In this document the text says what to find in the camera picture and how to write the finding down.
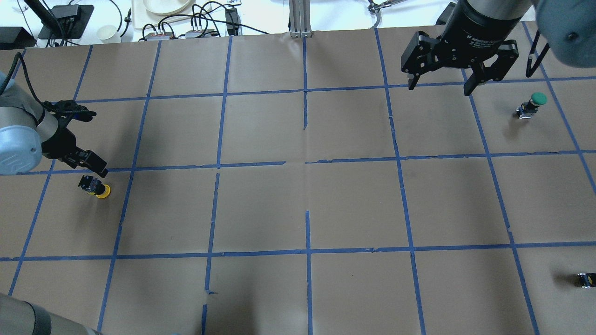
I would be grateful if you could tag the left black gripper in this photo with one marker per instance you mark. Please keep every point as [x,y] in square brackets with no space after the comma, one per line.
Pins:
[59,144]

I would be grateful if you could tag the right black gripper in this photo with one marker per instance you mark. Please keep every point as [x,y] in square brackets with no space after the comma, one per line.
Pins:
[476,29]

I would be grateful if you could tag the yellow push button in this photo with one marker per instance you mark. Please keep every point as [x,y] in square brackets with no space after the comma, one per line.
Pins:
[93,186]

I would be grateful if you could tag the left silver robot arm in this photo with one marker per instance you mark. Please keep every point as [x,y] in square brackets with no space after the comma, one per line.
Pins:
[30,131]

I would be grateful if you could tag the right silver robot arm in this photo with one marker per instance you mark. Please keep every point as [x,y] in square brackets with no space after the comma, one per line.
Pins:
[567,25]

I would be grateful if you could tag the green push button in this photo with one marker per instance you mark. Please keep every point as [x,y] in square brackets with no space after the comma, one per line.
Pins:
[528,109]

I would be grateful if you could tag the white paper cup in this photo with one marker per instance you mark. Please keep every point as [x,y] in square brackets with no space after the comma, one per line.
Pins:
[108,34]

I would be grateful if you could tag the usb hub board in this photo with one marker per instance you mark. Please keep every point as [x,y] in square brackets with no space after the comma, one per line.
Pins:
[154,36]
[200,33]

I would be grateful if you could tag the beige plate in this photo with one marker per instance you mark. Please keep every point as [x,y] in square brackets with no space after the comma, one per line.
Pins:
[165,7]

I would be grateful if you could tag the black power adapter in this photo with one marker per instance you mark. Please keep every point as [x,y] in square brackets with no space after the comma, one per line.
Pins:
[232,21]

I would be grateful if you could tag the black camera stand base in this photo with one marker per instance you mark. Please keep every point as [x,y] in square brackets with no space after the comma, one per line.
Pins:
[64,22]

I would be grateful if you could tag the aluminium frame post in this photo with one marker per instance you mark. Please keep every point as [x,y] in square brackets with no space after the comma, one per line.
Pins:
[300,19]

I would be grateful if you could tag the small black switch block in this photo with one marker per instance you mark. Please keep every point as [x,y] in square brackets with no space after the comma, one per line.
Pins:
[586,280]

